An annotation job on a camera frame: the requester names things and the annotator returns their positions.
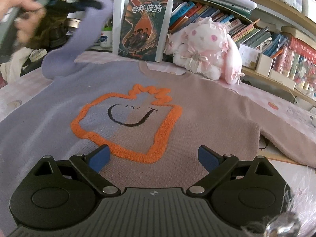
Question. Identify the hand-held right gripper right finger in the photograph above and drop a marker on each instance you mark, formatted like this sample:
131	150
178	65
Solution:
208	159

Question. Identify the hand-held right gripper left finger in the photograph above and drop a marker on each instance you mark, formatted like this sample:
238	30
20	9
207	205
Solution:
98	158

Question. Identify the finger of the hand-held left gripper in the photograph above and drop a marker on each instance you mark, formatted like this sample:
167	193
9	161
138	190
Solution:
81	4

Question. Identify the purple and pink knit sweater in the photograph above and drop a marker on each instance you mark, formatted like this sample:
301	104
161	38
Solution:
209	108

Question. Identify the person's left hand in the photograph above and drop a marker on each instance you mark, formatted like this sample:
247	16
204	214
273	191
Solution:
22	7

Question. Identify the metal bowl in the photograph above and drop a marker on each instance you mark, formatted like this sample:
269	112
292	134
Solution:
74	23

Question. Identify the white cloth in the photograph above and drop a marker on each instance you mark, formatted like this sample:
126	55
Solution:
14	66

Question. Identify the white wristwatch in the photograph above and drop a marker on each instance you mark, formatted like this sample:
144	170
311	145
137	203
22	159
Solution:
37	54

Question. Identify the white cup with blue label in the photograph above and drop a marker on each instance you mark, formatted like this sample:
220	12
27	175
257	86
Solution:
105	38

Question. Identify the dark fantasy novel book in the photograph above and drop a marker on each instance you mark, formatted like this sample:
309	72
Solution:
143	29

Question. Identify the small storage boxes on shelf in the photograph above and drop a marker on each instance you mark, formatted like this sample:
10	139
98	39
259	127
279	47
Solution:
281	79

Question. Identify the white pen box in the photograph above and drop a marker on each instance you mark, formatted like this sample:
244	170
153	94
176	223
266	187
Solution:
264	65

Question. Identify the white pink plush bunny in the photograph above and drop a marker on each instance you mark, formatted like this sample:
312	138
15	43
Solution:
207	44

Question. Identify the row of colourful tubes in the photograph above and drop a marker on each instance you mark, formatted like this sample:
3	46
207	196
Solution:
296	69

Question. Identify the teal flat case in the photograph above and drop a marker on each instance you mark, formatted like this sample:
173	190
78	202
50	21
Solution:
209	5

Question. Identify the row of colourful books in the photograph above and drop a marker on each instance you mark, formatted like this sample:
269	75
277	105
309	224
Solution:
237	29

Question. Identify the red box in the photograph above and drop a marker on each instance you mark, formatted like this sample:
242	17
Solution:
302	45

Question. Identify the white storage box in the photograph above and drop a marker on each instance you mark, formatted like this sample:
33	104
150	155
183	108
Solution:
309	3

